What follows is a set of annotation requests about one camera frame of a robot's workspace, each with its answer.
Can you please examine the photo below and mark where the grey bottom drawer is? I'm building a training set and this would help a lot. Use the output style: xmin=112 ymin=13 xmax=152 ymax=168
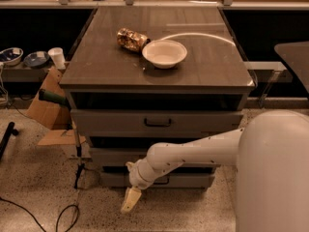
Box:
xmin=100 ymin=172 xmax=214 ymax=189

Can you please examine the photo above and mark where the grey drawer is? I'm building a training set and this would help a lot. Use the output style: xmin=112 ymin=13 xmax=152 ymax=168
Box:
xmin=88 ymin=147 xmax=228 ymax=168
xmin=71 ymin=109 xmax=242 ymax=138
xmin=100 ymin=172 xmax=214 ymax=189

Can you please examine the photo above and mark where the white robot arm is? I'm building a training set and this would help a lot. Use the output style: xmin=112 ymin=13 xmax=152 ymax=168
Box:
xmin=121 ymin=110 xmax=309 ymax=232

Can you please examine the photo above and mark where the grey middle drawer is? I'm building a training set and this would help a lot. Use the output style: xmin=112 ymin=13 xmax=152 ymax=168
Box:
xmin=88 ymin=147 xmax=228 ymax=168

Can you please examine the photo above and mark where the grey top drawer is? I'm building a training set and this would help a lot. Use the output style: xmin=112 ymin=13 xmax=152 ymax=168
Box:
xmin=71 ymin=109 xmax=242 ymax=138

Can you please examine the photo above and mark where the grey drawer cabinet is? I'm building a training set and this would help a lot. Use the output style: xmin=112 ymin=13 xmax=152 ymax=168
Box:
xmin=59 ymin=5 xmax=258 ymax=190

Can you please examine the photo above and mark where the cardboard box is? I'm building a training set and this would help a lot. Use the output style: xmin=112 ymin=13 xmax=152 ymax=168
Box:
xmin=27 ymin=67 xmax=75 ymax=146

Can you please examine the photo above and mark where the black stand leg left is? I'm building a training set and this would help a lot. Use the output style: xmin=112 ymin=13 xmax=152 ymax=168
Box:
xmin=0 ymin=122 xmax=18 ymax=159

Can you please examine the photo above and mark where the glass jar with snacks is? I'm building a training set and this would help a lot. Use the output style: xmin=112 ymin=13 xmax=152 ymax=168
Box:
xmin=117 ymin=28 xmax=151 ymax=53

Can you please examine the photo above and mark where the white paper cup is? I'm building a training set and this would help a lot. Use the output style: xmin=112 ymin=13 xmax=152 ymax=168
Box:
xmin=48 ymin=47 xmax=66 ymax=70

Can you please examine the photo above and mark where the blue bowl on shelf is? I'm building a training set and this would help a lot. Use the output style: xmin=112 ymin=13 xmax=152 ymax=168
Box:
xmin=23 ymin=51 xmax=50 ymax=69

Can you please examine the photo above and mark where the blue white bowl far left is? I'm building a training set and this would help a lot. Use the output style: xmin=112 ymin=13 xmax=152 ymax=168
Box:
xmin=0 ymin=47 xmax=23 ymax=67

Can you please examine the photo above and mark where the dark side table top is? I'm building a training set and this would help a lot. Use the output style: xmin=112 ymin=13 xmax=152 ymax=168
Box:
xmin=274 ymin=42 xmax=309 ymax=93

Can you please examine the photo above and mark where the black floor cable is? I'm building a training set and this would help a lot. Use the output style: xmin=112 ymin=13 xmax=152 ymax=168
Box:
xmin=0 ymin=196 xmax=80 ymax=232

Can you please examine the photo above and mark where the green handled tool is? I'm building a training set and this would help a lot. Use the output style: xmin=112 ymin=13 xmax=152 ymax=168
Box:
xmin=39 ymin=89 xmax=70 ymax=108

